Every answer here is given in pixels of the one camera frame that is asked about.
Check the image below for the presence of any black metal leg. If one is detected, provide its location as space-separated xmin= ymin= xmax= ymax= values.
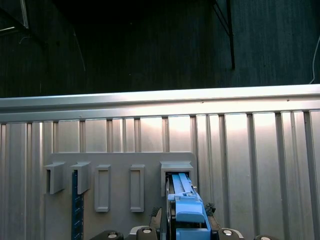
xmin=213 ymin=0 xmax=236 ymax=70

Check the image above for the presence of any blue RAM stick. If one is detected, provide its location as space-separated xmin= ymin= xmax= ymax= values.
xmin=71 ymin=168 xmax=85 ymax=240

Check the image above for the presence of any white floor cable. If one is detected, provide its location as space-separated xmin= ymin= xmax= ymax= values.
xmin=308 ymin=34 xmax=320 ymax=85

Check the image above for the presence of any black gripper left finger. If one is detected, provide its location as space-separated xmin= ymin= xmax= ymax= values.
xmin=96 ymin=206 xmax=164 ymax=240

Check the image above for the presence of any hard disk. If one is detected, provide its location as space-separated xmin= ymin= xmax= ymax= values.
xmin=164 ymin=172 xmax=213 ymax=240

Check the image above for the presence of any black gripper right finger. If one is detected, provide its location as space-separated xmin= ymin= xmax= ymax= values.
xmin=204 ymin=201 xmax=276 ymax=240

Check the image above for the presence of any grey parts rack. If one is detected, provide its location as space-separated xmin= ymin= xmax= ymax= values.
xmin=43 ymin=151 xmax=198 ymax=240

